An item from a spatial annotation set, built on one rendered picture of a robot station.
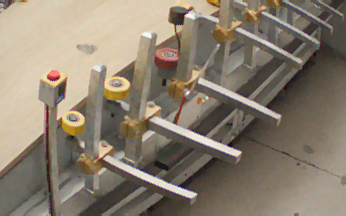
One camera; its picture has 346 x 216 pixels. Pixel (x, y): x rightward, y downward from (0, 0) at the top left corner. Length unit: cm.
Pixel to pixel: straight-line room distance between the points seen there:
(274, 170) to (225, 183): 26
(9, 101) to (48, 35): 50
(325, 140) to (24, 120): 224
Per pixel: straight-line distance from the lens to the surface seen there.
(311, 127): 505
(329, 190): 458
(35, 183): 323
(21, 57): 347
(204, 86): 346
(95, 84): 295
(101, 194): 318
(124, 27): 366
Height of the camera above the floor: 258
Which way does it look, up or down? 31 degrees down
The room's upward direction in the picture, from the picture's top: 8 degrees clockwise
